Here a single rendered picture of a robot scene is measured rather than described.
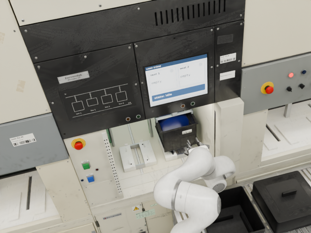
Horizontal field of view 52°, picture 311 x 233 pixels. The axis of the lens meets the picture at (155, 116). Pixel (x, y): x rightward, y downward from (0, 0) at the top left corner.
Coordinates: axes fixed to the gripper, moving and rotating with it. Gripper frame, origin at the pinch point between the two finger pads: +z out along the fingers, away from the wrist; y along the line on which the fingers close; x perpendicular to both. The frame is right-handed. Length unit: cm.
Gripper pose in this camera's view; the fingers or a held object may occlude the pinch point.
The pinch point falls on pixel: (193, 143)
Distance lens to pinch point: 170.7
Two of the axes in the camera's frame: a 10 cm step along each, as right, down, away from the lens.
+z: -2.7, -5.8, 7.7
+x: -1.1, -7.8, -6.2
